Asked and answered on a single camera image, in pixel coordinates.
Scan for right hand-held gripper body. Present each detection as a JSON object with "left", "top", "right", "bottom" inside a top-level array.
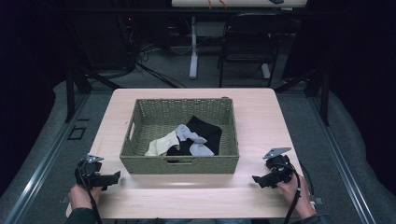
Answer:
[{"left": 262, "top": 147, "right": 295, "bottom": 187}]

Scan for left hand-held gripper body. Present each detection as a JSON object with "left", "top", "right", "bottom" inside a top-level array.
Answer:
[{"left": 74, "top": 153, "right": 108, "bottom": 189}]

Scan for cream sock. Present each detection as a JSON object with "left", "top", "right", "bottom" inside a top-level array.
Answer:
[{"left": 144, "top": 130, "right": 181, "bottom": 158}]

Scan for green woven basket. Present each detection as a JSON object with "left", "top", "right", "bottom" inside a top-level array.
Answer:
[{"left": 120, "top": 97, "right": 240, "bottom": 175}]

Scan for black cloth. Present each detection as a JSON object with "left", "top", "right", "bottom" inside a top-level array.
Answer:
[{"left": 166, "top": 115, "right": 223, "bottom": 157}]

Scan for grey sock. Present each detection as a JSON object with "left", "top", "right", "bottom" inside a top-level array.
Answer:
[{"left": 174, "top": 124, "right": 216, "bottom": 158}]

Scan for person's left hand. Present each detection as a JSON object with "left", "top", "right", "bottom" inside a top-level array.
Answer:
[{"left": 67, "top": 183, "right": 103, "bottom": 211}]

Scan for person's right hand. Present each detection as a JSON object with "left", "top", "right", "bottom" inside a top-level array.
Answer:
[{"left": 276, "top": 174, "right": 318, "bottom": 219}]

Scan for black metal stand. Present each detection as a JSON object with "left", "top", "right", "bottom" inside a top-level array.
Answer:
[
  {"left": 63, "top": 66, "right": 122, "bottom": 124},
  {"left": 274, "top": 66, "right": 332, "bottom": 127}
]

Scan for black folding chair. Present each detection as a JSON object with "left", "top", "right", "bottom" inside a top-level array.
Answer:
[{"left": 217, "top": 11, "right": 291, "bottom": 89}]

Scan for white desk with legs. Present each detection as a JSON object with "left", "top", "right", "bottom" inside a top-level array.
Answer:
[{"left": 171, "top": 0, "right": 308, "bottom": 80}]

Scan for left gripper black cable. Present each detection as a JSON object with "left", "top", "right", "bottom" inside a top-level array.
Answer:
[{"left": 77, "top": 166, "right": 105, "bottom": 224}]

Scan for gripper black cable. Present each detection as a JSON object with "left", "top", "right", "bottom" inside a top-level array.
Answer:
[
  {"left": 273, "top": 162, "right": 303, "bottom": 224},
  {"left": 77, "top": 166, "right": 105, "bottom": 224}
]

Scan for black cable beside table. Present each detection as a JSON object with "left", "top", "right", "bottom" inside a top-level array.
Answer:
[{"left": 299, "top": 161, "right": 316, "bottom": 198}]

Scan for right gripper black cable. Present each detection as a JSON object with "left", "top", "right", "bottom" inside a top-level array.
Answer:
[{"left": 273, "top": 162, "right": 303, "bottom": 224}]

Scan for black floor socket frame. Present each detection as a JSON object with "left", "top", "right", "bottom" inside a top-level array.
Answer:
[{"left": 66, "top": 125, "right": 88, "bottom": 142}]

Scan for metal floor rail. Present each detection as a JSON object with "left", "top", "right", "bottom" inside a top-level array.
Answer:
[
  {"left": 3, "top": 92, "right": 92, "bottom": 224},
  {"left": 306, "top": 94, "right": 377, "bottom": 224}
]

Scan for tangle of floor cables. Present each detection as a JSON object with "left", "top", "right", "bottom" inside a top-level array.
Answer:
[{"left": 120, "top": 13, "right": 192, "bottom": 89}]

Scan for orange cables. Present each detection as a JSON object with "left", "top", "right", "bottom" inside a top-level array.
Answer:
[{"left": 205, "top": 0, "right": 229, "bottom": 9}]

